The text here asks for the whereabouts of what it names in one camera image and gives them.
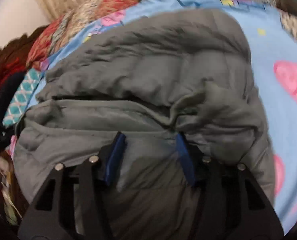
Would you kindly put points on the blue Peppa Pig blanket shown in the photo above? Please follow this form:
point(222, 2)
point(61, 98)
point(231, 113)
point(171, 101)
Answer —
point(276, 79)

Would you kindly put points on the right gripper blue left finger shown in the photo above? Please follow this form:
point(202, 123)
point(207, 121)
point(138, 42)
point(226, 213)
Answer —
point(115, 156)

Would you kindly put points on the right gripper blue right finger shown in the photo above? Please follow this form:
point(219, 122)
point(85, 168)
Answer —
point(185, 158)

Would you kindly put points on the cream black-spotted fleece garment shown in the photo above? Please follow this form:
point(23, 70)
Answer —
point(289, 23)

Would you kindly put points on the carved dark wooden headboard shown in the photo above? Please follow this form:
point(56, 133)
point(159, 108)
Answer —
point(14, 55)

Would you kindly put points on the grey puffer jacket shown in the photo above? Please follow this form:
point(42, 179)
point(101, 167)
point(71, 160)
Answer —
point(74, 202)

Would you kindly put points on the patchwork floral quilt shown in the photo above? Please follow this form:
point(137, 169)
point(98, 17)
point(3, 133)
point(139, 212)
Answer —
point(101, 12)

